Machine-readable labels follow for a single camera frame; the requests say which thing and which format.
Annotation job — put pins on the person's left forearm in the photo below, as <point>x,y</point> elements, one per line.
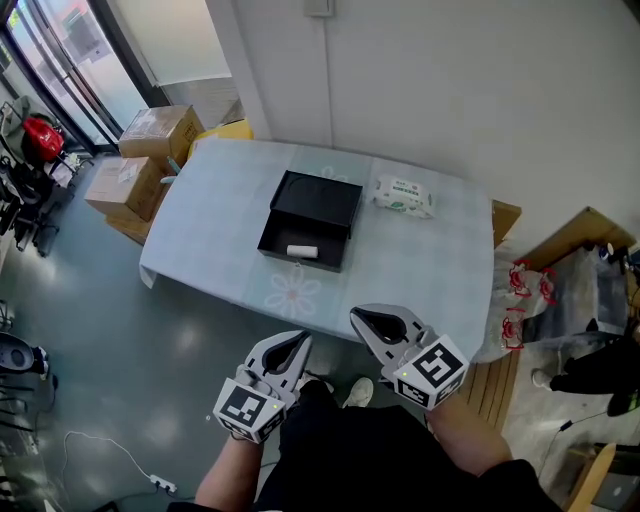
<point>227,475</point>

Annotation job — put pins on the black box with lid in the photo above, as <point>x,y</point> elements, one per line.
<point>312,200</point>

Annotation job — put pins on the large brown cardboard box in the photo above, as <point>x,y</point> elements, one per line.
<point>160,132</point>

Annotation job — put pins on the flat brown cardboard box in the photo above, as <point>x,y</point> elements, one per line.
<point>127,227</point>

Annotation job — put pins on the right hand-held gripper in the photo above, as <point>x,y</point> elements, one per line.
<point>432,370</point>

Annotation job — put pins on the person's right forearm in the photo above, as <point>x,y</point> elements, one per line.
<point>465,435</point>

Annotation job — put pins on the white power strip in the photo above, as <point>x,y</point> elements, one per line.
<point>163,483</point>

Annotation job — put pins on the clear plastic bags red print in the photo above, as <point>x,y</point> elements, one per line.
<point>515,300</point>

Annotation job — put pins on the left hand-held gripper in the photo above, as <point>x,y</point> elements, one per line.
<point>247,407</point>

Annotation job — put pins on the light blue floral tablecloth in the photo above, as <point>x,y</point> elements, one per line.
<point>215,210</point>

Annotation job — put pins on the black office chair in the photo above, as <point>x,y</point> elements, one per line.
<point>25,200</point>

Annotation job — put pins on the yellow envelope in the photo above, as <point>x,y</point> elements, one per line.
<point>227,131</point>

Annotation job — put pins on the brown cardboard box white label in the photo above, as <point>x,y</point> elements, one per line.
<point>125,187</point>

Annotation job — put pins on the glass sliding door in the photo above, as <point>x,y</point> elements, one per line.
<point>75,55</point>

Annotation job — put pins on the small white roll item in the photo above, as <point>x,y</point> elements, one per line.
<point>302,251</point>

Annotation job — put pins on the person's white shoe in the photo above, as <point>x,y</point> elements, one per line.
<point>541,379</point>
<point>359,392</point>
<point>317,381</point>

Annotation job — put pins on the white wet wipes packet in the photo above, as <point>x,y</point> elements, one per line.
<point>402,196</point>

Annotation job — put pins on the wooden slatted bench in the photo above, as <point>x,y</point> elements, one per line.
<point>492,387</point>

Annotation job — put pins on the wooden chair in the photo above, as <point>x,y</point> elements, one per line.
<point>592,475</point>

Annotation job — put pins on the person's black clothing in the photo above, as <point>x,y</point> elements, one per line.
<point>360,460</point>

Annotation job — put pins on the red bag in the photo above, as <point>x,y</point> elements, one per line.
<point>44,139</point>

